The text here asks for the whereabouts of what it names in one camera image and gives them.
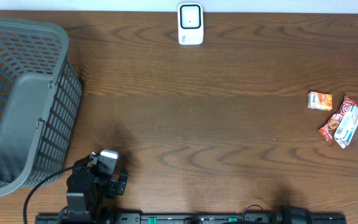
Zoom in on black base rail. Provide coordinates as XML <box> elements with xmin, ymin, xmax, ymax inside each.
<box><xmin>35</xmin><ymin>213</ymin><xmax>347</xmax><ymax>224</ymax></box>

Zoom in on white Panadol medicine box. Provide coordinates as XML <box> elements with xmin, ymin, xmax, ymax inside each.
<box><xmin>334</xmin><ymin>105</ymin><xmax>358</xmax><ymax>148</ymax></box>

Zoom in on red Top chocolate bar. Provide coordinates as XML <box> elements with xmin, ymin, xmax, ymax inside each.
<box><xmin>319</xmin><ymin>95</ymin><xmax>358</xmax><ymax>142</ymax></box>

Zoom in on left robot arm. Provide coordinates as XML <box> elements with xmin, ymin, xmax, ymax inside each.
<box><xmin>60</xmin><ymin>155</ymin><xmax>129</xmax><ymax>224</ymax></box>

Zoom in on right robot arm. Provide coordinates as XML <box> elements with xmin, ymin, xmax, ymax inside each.
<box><xmin>272</xmin><ymin>207</ymin><xmax>313</xmax><ymax>224</ymax></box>

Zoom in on grey plastic mesh basket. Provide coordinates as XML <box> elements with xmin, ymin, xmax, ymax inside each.
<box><xmin>0</xmin><ymin>18</ymin><xmax>82</xmax><ymax>197</ymax></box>

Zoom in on small orange snack packet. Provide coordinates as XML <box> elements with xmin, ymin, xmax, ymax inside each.
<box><xmin>307</xmin><ymin>91</ymin><xmax>333</xmax><ymax>111</ymax></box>

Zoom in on white barcode scanner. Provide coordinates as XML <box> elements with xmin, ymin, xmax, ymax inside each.
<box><xmin>177</xmin><ymin>2</ymin><xmax>204</xmax><ymax>45</ymax></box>

